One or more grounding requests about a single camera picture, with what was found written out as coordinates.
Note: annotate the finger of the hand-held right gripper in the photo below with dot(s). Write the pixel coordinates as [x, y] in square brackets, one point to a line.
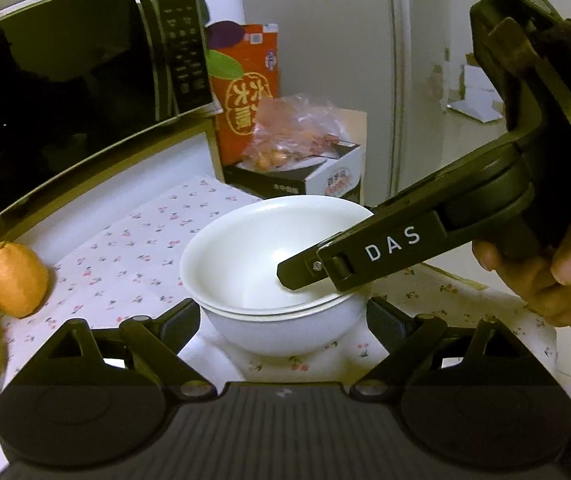
[305, 267]

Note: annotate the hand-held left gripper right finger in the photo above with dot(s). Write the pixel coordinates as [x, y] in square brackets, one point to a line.
[385, 324]

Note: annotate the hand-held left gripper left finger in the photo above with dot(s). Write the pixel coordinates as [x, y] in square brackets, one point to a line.
[181, 325]

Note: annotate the wide cream bowl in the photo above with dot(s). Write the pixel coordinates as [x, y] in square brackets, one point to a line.
[245, 260]

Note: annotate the bright white bowl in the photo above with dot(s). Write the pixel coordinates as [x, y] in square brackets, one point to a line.
[285, 334]

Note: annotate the person's right hand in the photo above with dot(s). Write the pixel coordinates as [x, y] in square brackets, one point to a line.
[530, 275]

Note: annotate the cherry print tablecloth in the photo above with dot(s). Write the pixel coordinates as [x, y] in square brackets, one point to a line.
[130, 260]

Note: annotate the black and white cardboard box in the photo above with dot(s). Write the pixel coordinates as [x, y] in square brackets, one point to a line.
[335, 177]

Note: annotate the plastic bag of fruit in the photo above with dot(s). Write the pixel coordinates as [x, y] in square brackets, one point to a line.
[290, 130]

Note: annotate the large orange citrus fruit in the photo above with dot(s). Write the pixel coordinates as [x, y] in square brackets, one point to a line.
[15, 280]

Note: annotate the grey refrigerator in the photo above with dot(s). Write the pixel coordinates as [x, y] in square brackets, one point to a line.
[365, 35]

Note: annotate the red carton box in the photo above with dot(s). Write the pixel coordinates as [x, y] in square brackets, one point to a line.
[240, 90]

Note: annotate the black microwave oven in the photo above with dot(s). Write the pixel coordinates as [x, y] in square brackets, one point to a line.
[65, 110]

